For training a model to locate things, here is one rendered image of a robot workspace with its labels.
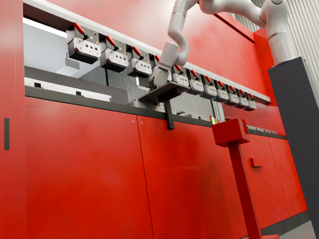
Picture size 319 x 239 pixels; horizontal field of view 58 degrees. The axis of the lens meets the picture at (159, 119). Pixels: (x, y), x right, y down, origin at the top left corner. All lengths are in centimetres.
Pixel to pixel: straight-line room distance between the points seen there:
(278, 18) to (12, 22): 136
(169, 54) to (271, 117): 219
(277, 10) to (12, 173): 154
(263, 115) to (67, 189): 291
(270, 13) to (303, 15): 394
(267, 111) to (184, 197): 230
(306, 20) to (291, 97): 413
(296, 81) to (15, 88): 131
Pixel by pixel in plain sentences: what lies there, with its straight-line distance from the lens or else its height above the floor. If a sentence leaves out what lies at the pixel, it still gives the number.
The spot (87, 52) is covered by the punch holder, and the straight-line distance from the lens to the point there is 156.
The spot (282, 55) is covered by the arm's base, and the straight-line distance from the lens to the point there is 175.
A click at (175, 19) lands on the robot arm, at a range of 180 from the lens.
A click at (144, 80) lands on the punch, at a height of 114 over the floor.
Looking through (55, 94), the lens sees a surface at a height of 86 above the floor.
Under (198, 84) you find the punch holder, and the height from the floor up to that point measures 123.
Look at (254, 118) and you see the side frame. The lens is 373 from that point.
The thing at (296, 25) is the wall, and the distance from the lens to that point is 571.
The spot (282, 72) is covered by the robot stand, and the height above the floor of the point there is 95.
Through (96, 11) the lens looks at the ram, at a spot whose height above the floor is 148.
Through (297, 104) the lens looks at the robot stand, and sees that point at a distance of 163.
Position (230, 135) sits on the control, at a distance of 168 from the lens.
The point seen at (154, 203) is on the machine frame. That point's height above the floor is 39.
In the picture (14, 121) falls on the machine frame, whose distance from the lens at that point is 99.
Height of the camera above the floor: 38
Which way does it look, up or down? 16 degrees up
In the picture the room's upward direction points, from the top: 9 degrees counter-clockwise
